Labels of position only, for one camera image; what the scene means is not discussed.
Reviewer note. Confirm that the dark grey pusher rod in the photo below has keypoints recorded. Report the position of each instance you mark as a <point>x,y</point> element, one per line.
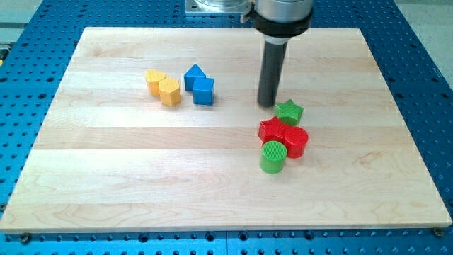
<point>271,69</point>

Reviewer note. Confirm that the black collar tool mount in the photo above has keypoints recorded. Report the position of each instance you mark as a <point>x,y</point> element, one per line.
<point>279,22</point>

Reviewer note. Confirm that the green star block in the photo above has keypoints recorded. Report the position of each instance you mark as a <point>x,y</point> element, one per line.
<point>289,112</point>

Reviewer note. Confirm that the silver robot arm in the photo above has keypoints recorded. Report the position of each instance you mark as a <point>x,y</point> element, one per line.
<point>278,21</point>

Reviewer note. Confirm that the red star block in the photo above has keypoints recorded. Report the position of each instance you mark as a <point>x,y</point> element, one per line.
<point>272,130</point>

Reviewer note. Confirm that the wooden board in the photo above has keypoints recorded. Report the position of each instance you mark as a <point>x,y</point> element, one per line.
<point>110,157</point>

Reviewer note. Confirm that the blue cube block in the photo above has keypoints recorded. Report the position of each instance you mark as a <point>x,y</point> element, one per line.
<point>203,91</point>

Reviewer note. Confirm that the blue triangle block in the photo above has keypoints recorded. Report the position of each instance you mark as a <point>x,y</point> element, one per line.
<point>189,77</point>

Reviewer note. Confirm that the red cylinder block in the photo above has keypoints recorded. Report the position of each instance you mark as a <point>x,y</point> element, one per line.
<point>295,140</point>

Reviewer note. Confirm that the green cylinder block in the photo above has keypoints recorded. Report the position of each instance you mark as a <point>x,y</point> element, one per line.
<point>273,156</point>

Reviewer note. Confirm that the yellow hexagon block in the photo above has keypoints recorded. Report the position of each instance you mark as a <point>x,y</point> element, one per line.
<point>169,91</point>

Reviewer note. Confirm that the yellow heart block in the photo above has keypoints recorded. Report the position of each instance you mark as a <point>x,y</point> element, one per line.
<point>152,78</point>

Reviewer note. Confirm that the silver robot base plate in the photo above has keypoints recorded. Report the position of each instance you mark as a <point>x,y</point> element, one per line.
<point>199,7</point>

